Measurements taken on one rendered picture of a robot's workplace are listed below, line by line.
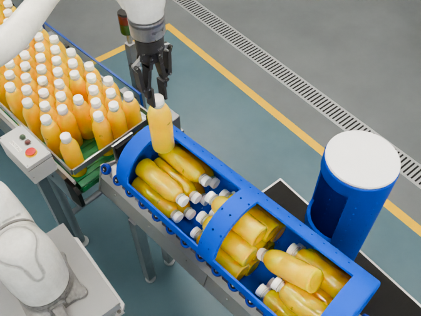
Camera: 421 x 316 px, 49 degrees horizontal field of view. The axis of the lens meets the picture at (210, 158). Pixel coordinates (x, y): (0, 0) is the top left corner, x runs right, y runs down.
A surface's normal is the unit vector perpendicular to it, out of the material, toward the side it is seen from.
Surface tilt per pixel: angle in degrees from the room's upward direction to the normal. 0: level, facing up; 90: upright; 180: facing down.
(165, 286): 0
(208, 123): 0
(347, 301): 8
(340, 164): 0
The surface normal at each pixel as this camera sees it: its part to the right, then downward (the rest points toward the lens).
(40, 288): 0.50, 0.60
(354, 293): 0.03, -0.64
